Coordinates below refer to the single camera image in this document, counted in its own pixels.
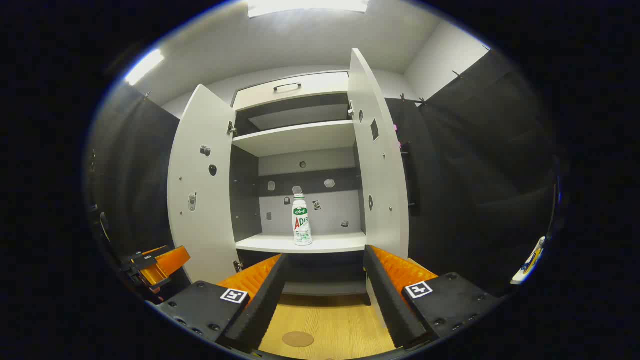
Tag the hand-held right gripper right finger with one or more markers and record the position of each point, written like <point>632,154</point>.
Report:
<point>387,300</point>

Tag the white and grey cabinet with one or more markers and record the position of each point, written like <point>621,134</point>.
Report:
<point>300,137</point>

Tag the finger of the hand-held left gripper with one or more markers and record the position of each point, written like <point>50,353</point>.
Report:
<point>165,265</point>

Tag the white cabinet drawer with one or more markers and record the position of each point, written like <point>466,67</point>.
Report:
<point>310,87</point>

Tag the white bottle with green label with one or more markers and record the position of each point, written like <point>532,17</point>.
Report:
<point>301,225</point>

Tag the black backdrop cloth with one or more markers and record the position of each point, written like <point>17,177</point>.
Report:
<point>475,175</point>

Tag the round brown coaster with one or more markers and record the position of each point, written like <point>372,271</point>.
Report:
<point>298,339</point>

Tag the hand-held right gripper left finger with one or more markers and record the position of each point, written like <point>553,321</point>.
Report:
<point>265,300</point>

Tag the white printed object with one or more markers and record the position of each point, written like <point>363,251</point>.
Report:
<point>530,262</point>

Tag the ceiling light panel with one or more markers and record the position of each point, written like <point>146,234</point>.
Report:
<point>144,66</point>
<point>305,6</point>

